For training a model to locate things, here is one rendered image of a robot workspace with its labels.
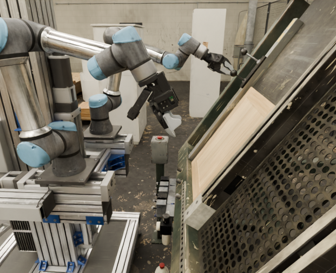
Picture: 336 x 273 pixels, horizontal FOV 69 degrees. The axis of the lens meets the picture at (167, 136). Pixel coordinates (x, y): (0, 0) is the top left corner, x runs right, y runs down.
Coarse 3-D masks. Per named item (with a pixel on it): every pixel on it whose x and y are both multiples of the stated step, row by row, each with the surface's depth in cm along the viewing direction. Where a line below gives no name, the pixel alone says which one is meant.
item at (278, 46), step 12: (300, 24) 122; (288, 36) 125; (276, 48) 127; (264, 72) 132; (252, 84) 135; (240, 96) 138; (228, 108) 141; (216, 120) 147; (204, 144) 151; (192, 156) 154
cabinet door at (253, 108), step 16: (256, 96) 118; (240, 112) 127; (256, 112) 109; (224, 128) 135; (240, 128) 115; (208, 144) 143; (224, 144) 122; (240, 144) 106; (208, 160) 129; (224, 160) 112; (192, 176) 137; (208, 176) 118
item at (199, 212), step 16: (320, 64) 74; (304, 80) 77; (320, 80) 75; (288, 96) 81; (304, 96) 77; (320, 96) 77; (272, 112) 84; (288, 112) 79; (304, 112) 79; (256, 128) 88; (272, 128) 82; (288, 128) 82; (256, 144) 84; (272, 144) 84; (240, 160) 87; (256, 160) 87; (224, 176) 90; (240, 176) 90; (208, 192) 95; (224, 192) 93; (192, 208) 100; (208, 208) 96; (192, 224) 100
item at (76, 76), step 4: (72, 76) 742; (76, 76) 742; (76, 80) 680; (80, 80) 680; (76, 84) 658; (80, 84) 682; (76, 88) 659; (80, 88) 682; (76, 92) 660; (80, 92) 703; (76, 96) 665; (80, 96) 689
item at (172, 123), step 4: (164, 116) 78; (168, 116) 78; (168, 120) 79; (172, 120) 79; (176, 120) 79; (180, 120) 79; (168, 124) 79; (172, 124) 79; (176, 124) 79; (180, 124) 79; (168, 128) 79; (172, 128) 80; (168, 132) 80; (172, 132) 81
